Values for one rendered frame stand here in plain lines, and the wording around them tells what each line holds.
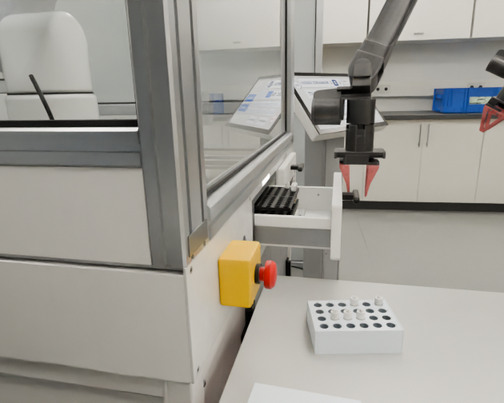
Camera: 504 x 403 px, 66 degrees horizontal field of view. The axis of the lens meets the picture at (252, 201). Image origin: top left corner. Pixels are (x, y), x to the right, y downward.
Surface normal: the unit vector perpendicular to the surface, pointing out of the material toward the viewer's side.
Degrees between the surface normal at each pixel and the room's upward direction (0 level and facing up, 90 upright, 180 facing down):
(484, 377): 0
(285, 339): 0
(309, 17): 90
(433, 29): 90
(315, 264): 90
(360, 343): 90
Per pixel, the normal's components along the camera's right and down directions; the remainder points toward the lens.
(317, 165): -0.73, 0.20
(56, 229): -0.21, 0.27
